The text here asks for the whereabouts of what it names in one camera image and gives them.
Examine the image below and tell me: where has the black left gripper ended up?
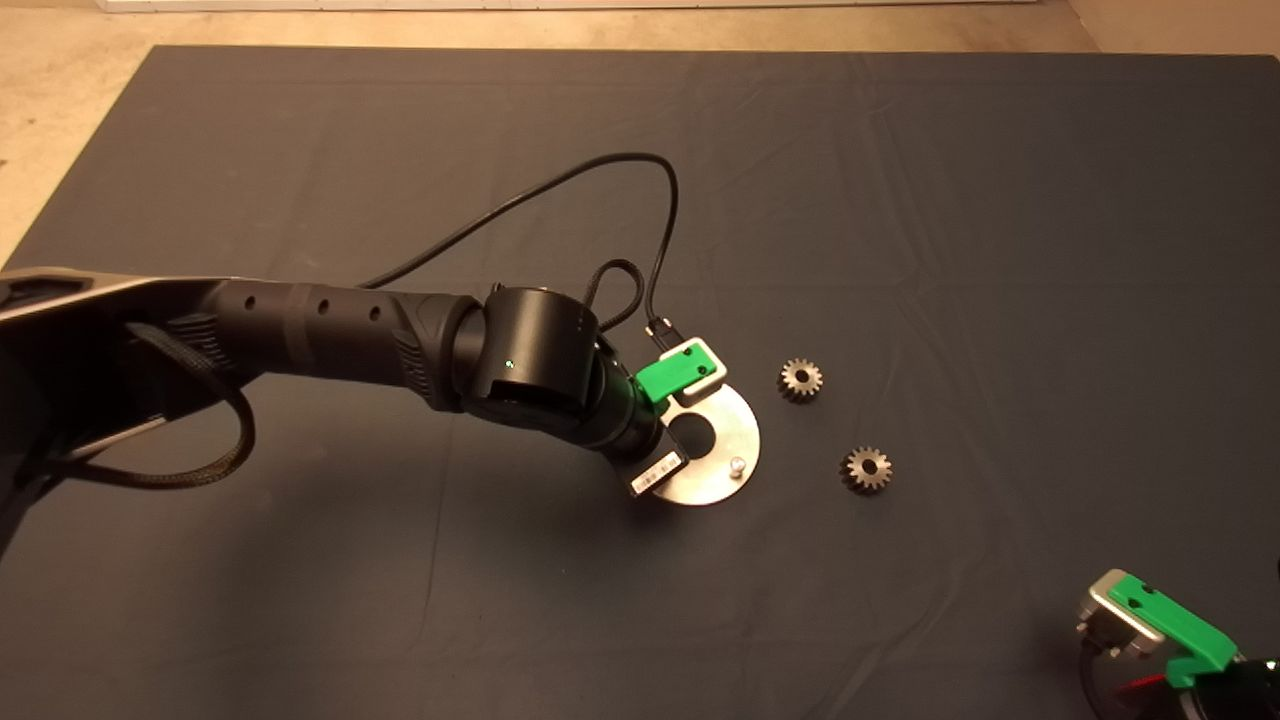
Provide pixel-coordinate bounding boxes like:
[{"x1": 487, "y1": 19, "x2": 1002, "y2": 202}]
[{"x1": 565, "y1": 355, "x2": 691, "y2": 499}]

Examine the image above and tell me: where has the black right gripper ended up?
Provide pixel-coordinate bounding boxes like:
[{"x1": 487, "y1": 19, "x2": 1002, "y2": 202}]
[{"x1": 1115, "y1": 676, "x2": 1246, "y2": 720}]

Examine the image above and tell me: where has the small steel planetary gear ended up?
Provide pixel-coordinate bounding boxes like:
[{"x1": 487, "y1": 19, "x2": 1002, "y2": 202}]
[
  {"x1": 840, "y1": 445, "x2": 894, "y2": 495},
  {"x1": 777, "y1": 357, "x2": 825, "y2": 405}
]

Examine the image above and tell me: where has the round metal carrier plate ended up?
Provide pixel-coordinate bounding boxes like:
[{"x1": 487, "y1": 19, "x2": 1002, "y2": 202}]
[{"x1": 650, "y1": 380, "x2": 762, "y2": 507}]

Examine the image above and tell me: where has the dark grey table cloth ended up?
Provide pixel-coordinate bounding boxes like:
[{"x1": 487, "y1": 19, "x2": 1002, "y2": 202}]
[{"x1": 0, "y1": 42, "x2": 1280, "y2": 720}]

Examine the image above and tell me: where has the green left camera mount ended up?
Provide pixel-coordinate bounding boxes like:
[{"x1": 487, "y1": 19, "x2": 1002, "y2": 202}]
[{"x1": 635, "y1": 345, "x2": 721, "y2": 406}]

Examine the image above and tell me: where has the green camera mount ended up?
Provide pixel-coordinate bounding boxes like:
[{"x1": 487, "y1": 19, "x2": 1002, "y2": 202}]
[
  {"x1": 1108, "y1": 572, "x2": 1243, "y2": 691},
  {"x1": 635, "y1": 345, "x2": 721, "y2": 406}
]

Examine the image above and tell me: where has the green right camera mount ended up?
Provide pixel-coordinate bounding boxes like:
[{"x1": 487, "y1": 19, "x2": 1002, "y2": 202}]
[{"x1": 1108, "y1": 572, "x2": 1243, "y2": 691}]

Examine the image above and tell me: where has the silver right camera box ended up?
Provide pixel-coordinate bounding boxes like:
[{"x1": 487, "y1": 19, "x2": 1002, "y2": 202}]
[{"x1": 1077, "y1": 568, "x2": 1169, "y2": 661}]

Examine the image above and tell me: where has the silver camera box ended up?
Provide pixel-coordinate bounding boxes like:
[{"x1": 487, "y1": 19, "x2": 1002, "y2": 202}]
[
  {"x1": 668, "y1": 338, "x2": 725, "y2": 406},
  {"x1": 1077, "y1": 568, "x2": 1169, "y2": 661}
]

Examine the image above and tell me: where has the silver left camera box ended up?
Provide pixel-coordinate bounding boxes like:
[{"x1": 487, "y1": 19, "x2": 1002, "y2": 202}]
[{"x1": 668, "y1": 338, "x2": 725, "y2": 406}]

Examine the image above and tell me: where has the thin braided black cable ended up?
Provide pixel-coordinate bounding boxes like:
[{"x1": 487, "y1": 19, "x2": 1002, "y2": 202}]
[{"x1": 583, "y1": 259, "x2": 646, "y2": 333}]

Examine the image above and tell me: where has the thick braided black cable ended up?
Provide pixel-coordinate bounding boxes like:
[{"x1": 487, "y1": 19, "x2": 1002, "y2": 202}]
[{"x1": 40, "y1": 320, "x2": 257, "y2": 491}]

